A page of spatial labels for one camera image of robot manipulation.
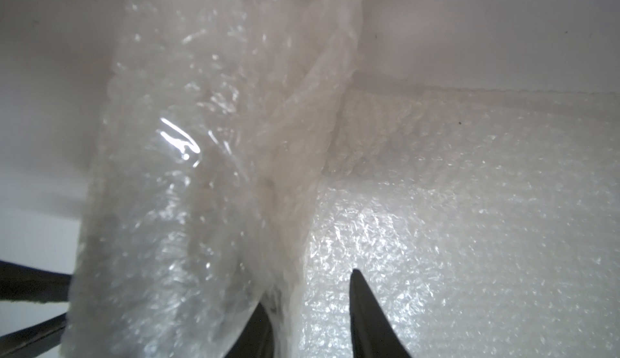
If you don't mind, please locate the bubble clear cylinder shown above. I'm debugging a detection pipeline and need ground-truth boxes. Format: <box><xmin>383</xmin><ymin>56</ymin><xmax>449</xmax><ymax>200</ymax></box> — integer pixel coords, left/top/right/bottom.
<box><xmin>61</xmin><ymin>0</ymin><xmax>363</xmax><ymax>357</ymax></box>

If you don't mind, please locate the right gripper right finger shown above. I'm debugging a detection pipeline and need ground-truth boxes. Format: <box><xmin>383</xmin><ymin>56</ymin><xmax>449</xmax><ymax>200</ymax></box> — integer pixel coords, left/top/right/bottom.
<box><xmin>349</xmin><ymin>269</ymin><xmax>412</xmax><ymax>358</ymax></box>

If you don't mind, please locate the clear bubble wrap sheet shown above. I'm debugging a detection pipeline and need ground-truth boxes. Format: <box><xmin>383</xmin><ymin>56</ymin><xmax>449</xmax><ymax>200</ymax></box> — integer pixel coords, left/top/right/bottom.
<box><xmin>300</xmin><ymin>89</ymin><xmax>619</xmax><ymax>357</ymax></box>

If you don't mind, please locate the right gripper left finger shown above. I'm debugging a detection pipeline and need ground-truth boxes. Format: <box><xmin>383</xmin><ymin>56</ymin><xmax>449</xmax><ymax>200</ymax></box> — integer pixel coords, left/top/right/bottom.
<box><xmin>224</xmin><ymin>303</ymin><xmax>274</xmax><ymax>358</ymax></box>

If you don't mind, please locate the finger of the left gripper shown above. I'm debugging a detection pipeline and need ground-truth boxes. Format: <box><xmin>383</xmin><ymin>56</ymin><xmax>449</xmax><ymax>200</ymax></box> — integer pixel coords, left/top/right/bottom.
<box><xmin>0</xmin><ymin>260</ymin><xmax>74</xmax><ymax>358</ymax></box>

